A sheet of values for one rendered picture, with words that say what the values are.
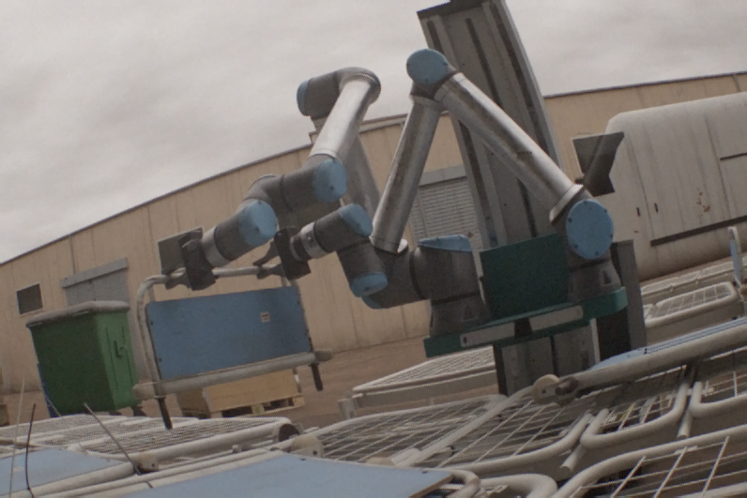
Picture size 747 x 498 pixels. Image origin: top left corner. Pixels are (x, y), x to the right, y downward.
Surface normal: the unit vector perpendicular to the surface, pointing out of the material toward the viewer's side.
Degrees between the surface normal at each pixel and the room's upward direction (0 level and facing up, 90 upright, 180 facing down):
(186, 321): 90
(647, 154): 88
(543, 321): 90
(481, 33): 90
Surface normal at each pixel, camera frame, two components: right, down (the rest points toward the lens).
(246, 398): 0.63, -0.18
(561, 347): -0.53, 0.06
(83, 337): -0.14, 0.04
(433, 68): -0.28, -0.11
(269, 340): 0.85, -0.21
